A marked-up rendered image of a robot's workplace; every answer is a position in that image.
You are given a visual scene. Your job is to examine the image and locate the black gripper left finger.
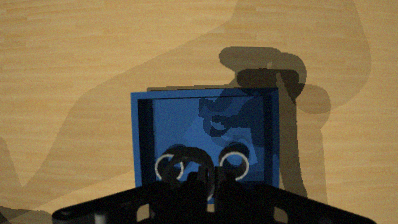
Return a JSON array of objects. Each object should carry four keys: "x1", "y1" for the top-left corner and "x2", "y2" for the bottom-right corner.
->
[{"x1": 52, "y1": 166, "x2": 208, "y2": 224}]

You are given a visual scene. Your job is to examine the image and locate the blue crate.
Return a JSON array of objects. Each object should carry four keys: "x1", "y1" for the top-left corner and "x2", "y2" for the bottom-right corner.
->
[{"x1": 130, "y1": 87, "x2": 280, "y2": 192}]

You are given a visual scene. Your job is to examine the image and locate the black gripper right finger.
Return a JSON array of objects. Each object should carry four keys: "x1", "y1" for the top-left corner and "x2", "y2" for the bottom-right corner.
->
[{"x1": 214, "y1": 166, "x2": 377, "y2": 224}]

